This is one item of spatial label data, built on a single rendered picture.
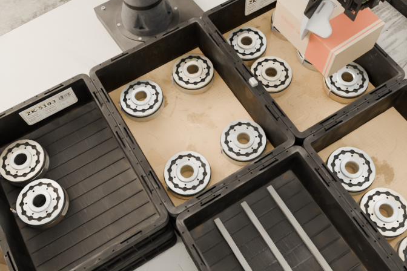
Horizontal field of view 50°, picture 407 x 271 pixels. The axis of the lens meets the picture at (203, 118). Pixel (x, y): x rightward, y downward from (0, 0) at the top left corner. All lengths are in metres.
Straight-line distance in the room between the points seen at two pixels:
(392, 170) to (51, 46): 1.00
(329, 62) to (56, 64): 0.83
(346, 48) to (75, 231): 0.66
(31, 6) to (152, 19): 1.39
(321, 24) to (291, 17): 0.08
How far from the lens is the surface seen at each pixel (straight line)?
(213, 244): 0.94
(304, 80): 1.10
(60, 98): 1.04
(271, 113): 0.95
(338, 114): 0.96
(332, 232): 0.97
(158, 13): 1.25
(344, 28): 0.83
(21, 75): 1.38
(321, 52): 0.82
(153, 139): 1.02
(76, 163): 1.04
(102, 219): 0.98
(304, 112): 1.06
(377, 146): 1.06
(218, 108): 1.04
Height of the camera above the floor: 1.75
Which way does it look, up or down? 63 degrees down
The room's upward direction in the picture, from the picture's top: 4 degrees counter-clockwise
